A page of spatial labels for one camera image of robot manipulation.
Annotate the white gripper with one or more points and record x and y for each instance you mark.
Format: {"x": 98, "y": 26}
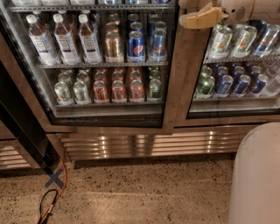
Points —
{"x": 236, "y": 12}

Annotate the glass fridge door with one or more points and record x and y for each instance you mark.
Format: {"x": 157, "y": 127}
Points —
{"x": 37, "y": 80}
{"x": 232, "y": 76}

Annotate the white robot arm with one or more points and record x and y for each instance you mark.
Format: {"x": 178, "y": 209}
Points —
{"x": 255, "y": 190}

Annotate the green can right fridge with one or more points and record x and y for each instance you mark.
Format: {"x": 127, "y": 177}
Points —
{"x": 205, "y": 87}

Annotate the steel fridge bottom grille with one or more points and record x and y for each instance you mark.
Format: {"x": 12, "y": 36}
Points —
{"x": 202, "y": 140}

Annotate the white 7up can left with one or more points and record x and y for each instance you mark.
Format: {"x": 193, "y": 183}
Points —
{"x": 221, "y": 40}

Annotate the white 7up can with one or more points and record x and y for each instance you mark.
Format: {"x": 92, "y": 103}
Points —
{"x": 243, "y": 42}
{"x": 221, "y": 40}

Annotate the white 7up can right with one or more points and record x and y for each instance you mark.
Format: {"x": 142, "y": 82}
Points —
{"x": 243, "y": 42}

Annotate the blue silver soda can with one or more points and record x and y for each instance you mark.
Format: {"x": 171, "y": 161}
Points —
{"x": 158, "y": 50}

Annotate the blue silver can upper right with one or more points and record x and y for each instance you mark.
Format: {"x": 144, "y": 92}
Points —
{"x": 265, "y": 40}

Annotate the blue can left lower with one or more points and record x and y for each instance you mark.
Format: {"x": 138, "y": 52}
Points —
{"x": 222, "y": 90}

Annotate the blue Pepsi can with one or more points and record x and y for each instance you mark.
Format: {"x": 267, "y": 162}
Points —
{"x": 136, "y": 46}

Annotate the blue can right lower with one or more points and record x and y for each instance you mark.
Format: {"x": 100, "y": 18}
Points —
{"x": 241, "y": 85}

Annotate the green silver can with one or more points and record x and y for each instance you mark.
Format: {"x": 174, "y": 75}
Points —
{"x": 154, "y": 91}

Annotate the gold soda can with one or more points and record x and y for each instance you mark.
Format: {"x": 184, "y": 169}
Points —
{"x": 113, "y": 48}

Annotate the red can right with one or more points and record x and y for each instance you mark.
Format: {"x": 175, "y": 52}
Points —
{"x": 136, "y": 93}

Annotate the red can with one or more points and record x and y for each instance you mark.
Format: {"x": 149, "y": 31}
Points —
{"x": 136, "y": 93}
{"x": 100, "y": 92}
{"x": 118, "y": 92}

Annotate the red can middle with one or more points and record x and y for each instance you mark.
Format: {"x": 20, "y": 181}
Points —
{"x": 118, "y": 92}

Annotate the red can left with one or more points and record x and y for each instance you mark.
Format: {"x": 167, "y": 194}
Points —
{"x": 100, "y": 92}

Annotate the middle tea bottle white cap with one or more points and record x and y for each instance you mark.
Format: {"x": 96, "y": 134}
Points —
{"x": 66, "y": 41}

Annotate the silver can lower shelf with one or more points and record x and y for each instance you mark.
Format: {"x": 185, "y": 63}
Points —
{"x": 81, "y": 93}

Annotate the white green can far left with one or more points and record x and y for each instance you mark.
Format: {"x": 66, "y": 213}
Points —
{"x": 63, "y": 93}

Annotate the left tea bottle white cap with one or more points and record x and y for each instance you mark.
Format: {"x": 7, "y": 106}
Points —
{"x": 43, "y": 41}

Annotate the neighbour steel grille left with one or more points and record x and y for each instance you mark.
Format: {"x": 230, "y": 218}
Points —
{"x": 13, "y": 155}

